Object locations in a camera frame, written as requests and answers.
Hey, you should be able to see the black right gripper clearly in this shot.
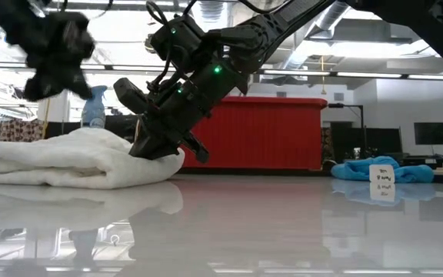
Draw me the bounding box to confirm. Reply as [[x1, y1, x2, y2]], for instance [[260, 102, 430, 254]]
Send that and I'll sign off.
[[128, 60, 246, 165]]

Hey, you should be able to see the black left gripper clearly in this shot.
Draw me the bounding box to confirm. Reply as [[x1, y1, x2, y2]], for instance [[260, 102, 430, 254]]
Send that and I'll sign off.
[[13, 12, 96, 103]]

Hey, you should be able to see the white lace garment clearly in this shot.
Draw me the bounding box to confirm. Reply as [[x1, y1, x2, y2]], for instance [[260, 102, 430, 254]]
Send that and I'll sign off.
[[0, 126, 186, 190]]

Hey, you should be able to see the red plastic laundry basket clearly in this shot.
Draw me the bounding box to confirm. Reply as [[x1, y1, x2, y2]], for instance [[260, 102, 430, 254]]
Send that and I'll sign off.
[[178, 95, 328, 172]]

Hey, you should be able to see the blue garment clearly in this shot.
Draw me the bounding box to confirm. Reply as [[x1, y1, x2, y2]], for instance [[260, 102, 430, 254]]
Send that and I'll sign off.
[[331, 155, 435, 185]]

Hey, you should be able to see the white garment label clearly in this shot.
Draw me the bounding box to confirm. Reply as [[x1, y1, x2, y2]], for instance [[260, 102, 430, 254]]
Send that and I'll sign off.
[[369, 164, 396, 185]]

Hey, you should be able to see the black partition panel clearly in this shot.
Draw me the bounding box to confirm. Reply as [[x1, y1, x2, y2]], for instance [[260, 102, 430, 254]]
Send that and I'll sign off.
[[42, 121, 82, 139]]

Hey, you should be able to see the spray bottle with blue cap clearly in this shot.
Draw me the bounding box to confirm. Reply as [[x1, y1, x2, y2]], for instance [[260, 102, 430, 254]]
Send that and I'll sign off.
[[81, 85, 108, 130]]

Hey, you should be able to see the brown patterned fabric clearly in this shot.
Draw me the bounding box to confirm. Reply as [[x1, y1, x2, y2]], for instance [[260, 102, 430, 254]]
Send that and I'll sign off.
[[0, 118, 45, 143]]

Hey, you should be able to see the ceiling light strip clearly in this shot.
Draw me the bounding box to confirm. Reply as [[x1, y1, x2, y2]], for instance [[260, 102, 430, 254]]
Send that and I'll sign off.
[[263, 69, 443, 82], [0, 60, 176, 74]]

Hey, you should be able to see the black lamp stand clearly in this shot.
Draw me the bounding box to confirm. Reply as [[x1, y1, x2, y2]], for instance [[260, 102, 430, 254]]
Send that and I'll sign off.
[[327, 102, 365, 161]]

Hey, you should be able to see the black distant desk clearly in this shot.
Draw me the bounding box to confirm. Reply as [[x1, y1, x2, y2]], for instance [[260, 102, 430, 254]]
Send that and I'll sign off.
[[402, 154, 443, 169]]

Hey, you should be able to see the yellow cable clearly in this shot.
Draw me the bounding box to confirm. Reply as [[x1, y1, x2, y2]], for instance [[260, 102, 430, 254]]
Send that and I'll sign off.
[[41, 98, 52, 139]]

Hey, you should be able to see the silver ceiling air duct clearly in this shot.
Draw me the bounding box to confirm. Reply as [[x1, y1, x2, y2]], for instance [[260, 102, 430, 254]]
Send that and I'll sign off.
[[196, 0, 226, 24]]

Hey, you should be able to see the black wall screen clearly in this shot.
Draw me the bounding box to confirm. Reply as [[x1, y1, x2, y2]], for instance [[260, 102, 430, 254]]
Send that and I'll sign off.
[[413, 122, 443, 146]]

